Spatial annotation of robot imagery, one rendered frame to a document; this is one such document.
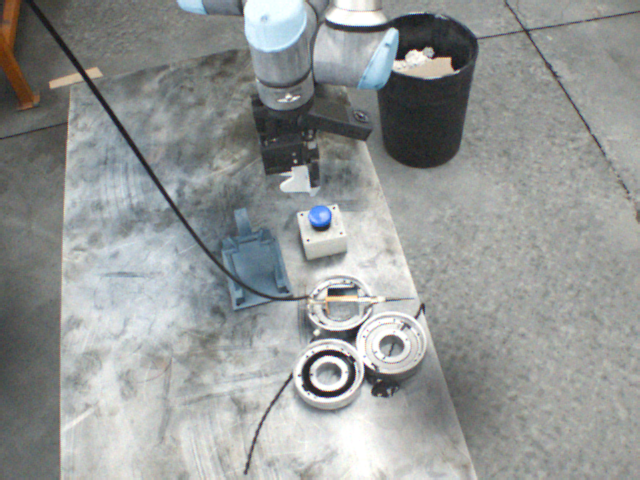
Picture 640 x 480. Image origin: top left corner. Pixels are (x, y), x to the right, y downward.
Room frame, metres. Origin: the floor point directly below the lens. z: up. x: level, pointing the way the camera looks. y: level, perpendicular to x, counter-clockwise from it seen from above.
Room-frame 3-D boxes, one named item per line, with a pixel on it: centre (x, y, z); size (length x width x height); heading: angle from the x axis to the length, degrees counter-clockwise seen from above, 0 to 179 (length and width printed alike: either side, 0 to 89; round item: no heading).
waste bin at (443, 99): (1.72, -0.40, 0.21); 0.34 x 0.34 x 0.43
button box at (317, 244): (0.75, 0.00, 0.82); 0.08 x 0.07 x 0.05; 5
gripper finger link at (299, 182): (0.73, 0.02, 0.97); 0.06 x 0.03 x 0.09; 94
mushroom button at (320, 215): (0.75, 0.00, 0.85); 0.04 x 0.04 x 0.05
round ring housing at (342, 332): (0.60, -0.01, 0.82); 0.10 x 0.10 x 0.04
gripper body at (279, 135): (0.74, 0.03, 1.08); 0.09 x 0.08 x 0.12; 94
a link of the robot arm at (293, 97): (0.74, 0.02, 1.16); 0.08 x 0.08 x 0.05
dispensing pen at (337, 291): (0.59, -0.05, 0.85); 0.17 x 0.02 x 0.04; 83
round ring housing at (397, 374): (0.51, -0.08, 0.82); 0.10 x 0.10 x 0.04
